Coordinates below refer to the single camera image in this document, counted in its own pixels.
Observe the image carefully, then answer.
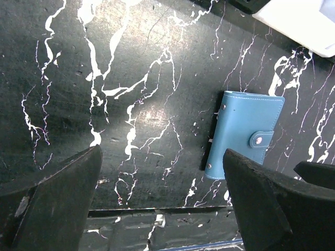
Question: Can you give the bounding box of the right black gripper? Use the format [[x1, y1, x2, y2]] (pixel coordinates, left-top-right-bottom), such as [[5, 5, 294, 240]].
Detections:
[[294, 161, 335, 190]]

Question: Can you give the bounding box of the blue leather card holder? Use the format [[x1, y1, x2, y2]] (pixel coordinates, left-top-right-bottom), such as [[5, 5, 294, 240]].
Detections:
[[205, 91, 285, 180]]

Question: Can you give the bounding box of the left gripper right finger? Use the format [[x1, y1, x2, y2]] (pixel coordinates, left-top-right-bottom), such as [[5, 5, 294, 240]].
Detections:
[[223, 149, 334, 250]]

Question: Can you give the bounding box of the three-compartment black white tray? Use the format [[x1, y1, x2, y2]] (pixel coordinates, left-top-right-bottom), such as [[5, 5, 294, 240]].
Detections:
[[229, 0, 334, 58]]

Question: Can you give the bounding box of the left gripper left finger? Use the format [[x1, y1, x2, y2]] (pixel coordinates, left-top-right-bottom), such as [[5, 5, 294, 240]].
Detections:
[[1, 145, 103, 250]]

